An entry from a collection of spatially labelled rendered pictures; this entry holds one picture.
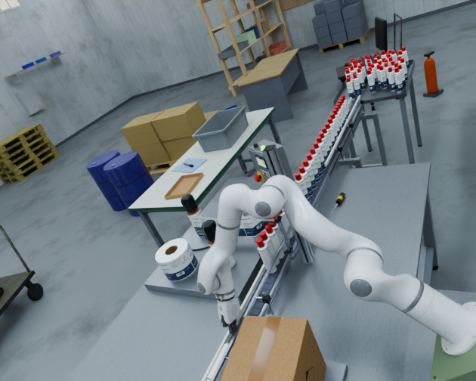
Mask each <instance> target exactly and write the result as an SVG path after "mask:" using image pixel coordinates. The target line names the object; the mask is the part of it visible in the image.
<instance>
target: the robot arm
mask: <svg viewBox="0 0 476 381"><path fill-rule="evenodd" d="M281 209H283V210H284V211H285V213H286V214H287V215H288V217H289V220H290V221H291V223H292V226H293V227H294V229H295V230H296V231H297V232H298V233H299V234H300V235H301V236H303V238H304V239H306V240H307V241H309V242H310V243H312V244H313V245H314V246H316V247H317V248H319V249H321V250H324V251H327V252H334V253H337V254H339V255H340V256H342V257H343V258H345V260H346V265H345V270H344V284H345V286H346V288H347V290H348V291H349V292H350V293H351V294H352V295H353V296H355V297H356V298H358V299H360V300H363V301H366V302H385V303H388V304H390V305H393V306H394V307H395V308H397V309H398V310H400V311H402V312H403V313H404V314H406V315H408V316H410V317H411V318H412V319H414V320H415V321H418V322H419V323H420V324H422V325H423V326H425V327H427V328H428V329H429V330H431V331H433V332H435V333H436V334H437V335H439V336H441V345H442V348H443V350H444V351H445V352H446V353H447V354H449V355H452V356H459V355H462V354H464V353H466V352H467V351H468V350H470V349H471V348H472V347H473V346H474V345H475V344H476V302H467V303H465V304H464V305H460V304H459V303H456V302H454V301H453V300H452V299H449V298H448V297H446V296H445V295H443V294H442V293H439V292H438V291H437V290H435V289H433V288H432V287H430V286H429V285H427V284H426V283H423V282H422V281H420V280H419V279H417V278H416V277H414V276H412V275H410V274H398V275H397V276H391V275H388V274H386V273H385V272H384V271H383V268H384V255H383V252H382V250H381V248H380V247H379V246H378V245H377V244H376V243H374V242H373V241H371V240H369V239H367V238H365V237H363V236H360V235H359V234H355V233H352V232H350V231H346V230H344V229H342V228H340V227H338V226H336V225H334V224H333V223H332V222H331V221H329V220H328V219H327V218H325V217H324V216H323V215H321V214H320V213H319V212H318V211H317V210H316V209H315V208H314V207H313V206H312V205H311V204H310V203H309V202H308V200H307V199H306V197H305V196H304V194H303V193H302V191H301V189H300V187H299V186H298V185H297V184H296V183H295V182H294V181H293V180H292V179H290V178H288V177H286V176H285V175H275V176H273V177H271V178H269V179H268V180H267V181H266V182H265V183H264V184H263V185H262V186H261V188H260V189H259V190H251V189H250V188H249V187H248V186H247V185H245V184H232V185H230V186H227V187H226V188H225V189H223V191H222V192H221V195H220V198H219V204H218V217H217V224H216V232H215V242H214V244H213V245H212V247H211V248H210V249H209V251H208V252H207V253H206V254H205V256H204V257H203V259H202V261H201V263H200V266H199V272H198V278H197V285H198V289H199V291H200V292H201V293H202V294H204V295H208V294H211V293H213V292H215V297H216V298H217V299H218V315H219V319H220V322H221V323H222V325H223V327H228V329H229V333H230V334H233V335H234V334H235V332H236V329H237V328H236V318H237V317H238V316H239V315H240V313H241V309H240V304H239V300H238V298H237V296H236V292H235V288H234V284H233V277H232V273H231V269H230V262H229V257H230V256H231V255H232V254H233V253H234V252H235V250H236V246H237V241H238V236H239V232H240V222H241V217H242V212H243V211H244V212H246V213H248V214H249V215H251V216H252V217H254V218H257V219H267V218H272V217H274V216H275V215H277V214H278V213H279V212H280V210H281Z"/></svg>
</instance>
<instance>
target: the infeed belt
mask: <svg viewBox="0 0 476 381"><path fill-rule="evenodd" d="M323 174H324V175H323V176H322V177H320V180H321V181H320V182H319V183H317V189H316V190H314V195H313V196H312V197H310V199H311V202H310V204H311V205H312V204H313V202H314V200H315V197H316V195H317V193H318V191H319V189H320V187H321V185H322V183H323V181H324V178H325V177H326V174H327V172H324V173H323ZM289 241H290V245H291V246H292V245H293V243H294V242H295V236H294V235H293V238H292V239H290V240H289ZM287 251H288V250H287ZM287 251H286V252H284V254H285V257H284V258H283V259H281V260H280V263H279V265H278V266H276V267H277V272H276V273H275V274H269V275H268V277H267V279H266V281H265V283H264V286H263V287H262V289H261V292H260V293H259V295H258V296H260V297H263V292H265V293H266V294H268V295H269V294H270V291H271V289H272V287H273V285H274V283H275V281H276V279H277V277H278V275H279V273H280V270H281V268H282V266H283V264H284V262H285V260H286V258H287V256H288V252H287ZM266 271H267V269H265V272H264V273H263V275H262V277H261V279H260V281H259V283H258V285H257V287H256V288H255V291H254V293H253V294H252V297H251V299H250V301H249V303H248V305H247V306H246V308H245V310H244V312H243V314H242V316H241V318H240V320H239V322H238V324H237V325H236V328H237V327H238V326H239V324H240V321H241V320H242V318H243V316H244V314H245V313H246V310H247V308H248V307H249V304H250V302H251V301H252V298H253V296H254V295H255V292H256V291H257V289H258V287H259V285H260V283H261V281H262V279H263V277H264V275H265V273H266ZM263 306H264V303H263V301H262V300H261V299H256V301H255V304H254V305H253V307H252V310H251V311H250V313H249V316H259V315H260V313H261V310H262V308H263Z"/></svg>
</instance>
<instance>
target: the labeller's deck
mask: <svg viewBox="0 0 476 381"><path fill-rule="evenodd" d="M218 204H219V203H209V204H208V205H207V207H206V208H204V210H203V211H202V214H203V216H204V217H207V218H216V217H218ZM257 248H258V244H257V243H256V242H255V241H254V238H253V237H238V241H237V246H236V250H235V252H234V253H233V254H232V255H233V257H234V259H235V261H236V264H235V266H234V267H233V268H232V269H231V273H232V277H233V284H234V288H235V292H236V296H237V298H238V300H239V303H243V300H244V298H245V297H246V295H247V293H248V291H249V289H250V287H251V285H252V284H253V282H254V280H255V278H256V276H257V274H258V272H259V271H260V269H261V266H262V265H263V261H262V259H261V258H260V255H259V252H258V249H257ZM209 249H210V246H207V247H206V248H203V249H195V250H192V251H193V254H194V255H195V256H196V259H197V261H198V265H197V267H196V270H195V271H194V272H193V273H192V274H191V275H190V276H189V277H186V278H185V279H183V280H179V281H170V280H168V278H167V277H166V276H165V274H164V272H163V271H162V269H161V268H160V266H158V267H157V269H156V270H155V271H154V272H153V273H152V274H151V276H150V277H149V278H148V280H147V281H146V282H145V284H144V285H145V287H146V288H147V289H148V290H153V291H159V292H164V293H174V294H180V295H185V296H195V297H201V298H207V299H217V298H216V297H215V292H213V293H211V294H208V295H204V294H202V293H201V292H200V291H199V289H198V285H197V278H198V272H199V266H200V263H201V261H202V259H203V257H204V256H205V254H206V253H207V252H208V251H209ZM217 300H218V299H217Z"/></svg>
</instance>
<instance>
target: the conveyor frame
mask: <svg viewBox="0 0 476 381"><path fill-rule="evenodd" d="M330 179H331V177H330V174H329V172H327V174H326V177H325V178H324V181H323V183H322V185H321V187H320V189H319V191H318V193H317V195H316V197H315V200H314V202H313V204H312V206H313V207H314V208H315V209H316V210H317V207H318V206H319V204H320V201H321V199H322V197H323V194H324V192H325V190H326V188H327V186H328V183H329V181H330ZM292 247H293V252H295V254H296V253H297V252H298V244H297V242H296V240H295V242H294V243H293V245H292ZM289 256H290V254H288V256H287V258H286V260H285V262H284V264H283V266H282V268H281V270H280V273H279V275H278V277H277V279H276V281H275V283H274V285H273V287H272V289H271V291H270V294H269V295H270V297H271V301H270V304H271V307H272V306H273V304H274V301H275V299H276V297H277V294H278V292H279V291H280V288H281V286H282V284H283V281H284V280H285V278H286V275H287V273H288V271H289V269H290V266H291V264H292V262H293V260H291V259H290V258H289ZM269 312H270V309H269V306H268V304H266V303H265V304H264V306H263V308H262V310H261V313H260V315H259V316H261V317H265V315H266V314H269Z"/></svg>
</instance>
